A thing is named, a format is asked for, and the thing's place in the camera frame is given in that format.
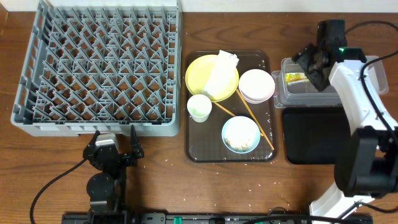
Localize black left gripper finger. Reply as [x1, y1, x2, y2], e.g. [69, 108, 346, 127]
[83, 131, 100, 161]
[129, 125, 144, 159]

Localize green yellow snack wrapper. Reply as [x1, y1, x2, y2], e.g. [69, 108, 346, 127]
[285, 73, 309, 85]

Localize pink bowl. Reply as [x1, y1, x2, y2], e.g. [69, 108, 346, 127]
[238, 69, 275, 104]

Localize white cup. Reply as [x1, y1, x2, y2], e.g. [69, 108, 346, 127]
[187, 94, 212, 123]

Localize white napkin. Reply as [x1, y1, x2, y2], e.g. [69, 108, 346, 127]
[202, 50, 239, 102]

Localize yellow plate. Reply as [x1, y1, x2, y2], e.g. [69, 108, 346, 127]
[185, 54, 239, 102]

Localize light blue bowl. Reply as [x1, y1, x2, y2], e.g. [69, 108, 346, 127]
[221, 116, 261, 154]

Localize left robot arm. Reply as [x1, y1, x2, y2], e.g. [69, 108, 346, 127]
[83, 126, 144, 223]

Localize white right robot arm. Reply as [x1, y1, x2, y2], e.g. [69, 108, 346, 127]
[292, 20, 397, 223]

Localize clear plastic waste bin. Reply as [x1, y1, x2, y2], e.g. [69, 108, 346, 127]
[271, 58, 389, 108]

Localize black waste tray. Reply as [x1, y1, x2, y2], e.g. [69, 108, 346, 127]
[282, 107, 351, 165]

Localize grey plastic dish rack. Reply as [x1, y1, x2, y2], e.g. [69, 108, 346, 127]
[11, 1, 182, 136]

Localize wooden chopstick long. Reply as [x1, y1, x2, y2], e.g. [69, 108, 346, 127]
[236, 89, 275, 150]

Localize dark brown serving tray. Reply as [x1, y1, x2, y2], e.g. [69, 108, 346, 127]
[184, 49, 279, 164]

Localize wooden chopstick short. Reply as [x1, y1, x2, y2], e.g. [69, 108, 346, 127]
[213, 102, 236, 117]

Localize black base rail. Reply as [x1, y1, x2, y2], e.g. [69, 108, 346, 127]
[61, 213, 374, 224]

